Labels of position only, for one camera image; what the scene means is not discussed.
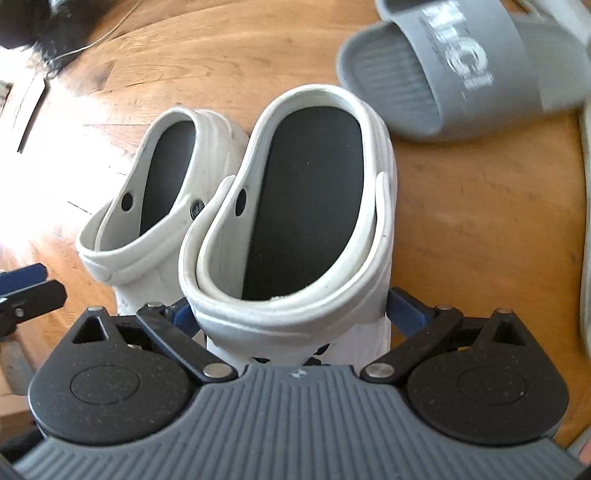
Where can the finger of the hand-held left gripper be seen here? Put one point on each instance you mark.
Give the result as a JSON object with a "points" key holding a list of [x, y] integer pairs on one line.
{"points": [[23, 277], [37, 300]]}

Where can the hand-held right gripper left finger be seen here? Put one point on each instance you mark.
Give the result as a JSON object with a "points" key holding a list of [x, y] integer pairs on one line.
{"points": [[182, 318]]}

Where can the light grey slide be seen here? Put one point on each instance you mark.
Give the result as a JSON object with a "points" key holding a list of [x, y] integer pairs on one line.
{"points": [[586, 230]]}

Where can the person's leg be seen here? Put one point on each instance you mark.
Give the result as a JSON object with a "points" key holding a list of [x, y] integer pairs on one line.
{"points": [[584, 454]]}

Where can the dark grey slide clear print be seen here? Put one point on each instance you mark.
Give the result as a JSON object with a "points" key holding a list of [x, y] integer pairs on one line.
{"points": [[461, 55]]}

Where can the white bathroom scale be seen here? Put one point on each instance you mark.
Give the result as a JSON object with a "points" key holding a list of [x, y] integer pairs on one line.
{"points": [[14, 106]]}

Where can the white clog with charms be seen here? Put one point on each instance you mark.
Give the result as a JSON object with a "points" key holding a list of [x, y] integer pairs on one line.
{"points": [[120, 258], [304, 194]]}

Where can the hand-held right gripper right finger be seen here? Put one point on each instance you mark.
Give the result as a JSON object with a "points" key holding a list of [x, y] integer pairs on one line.
{"points": [[411, 314]]}

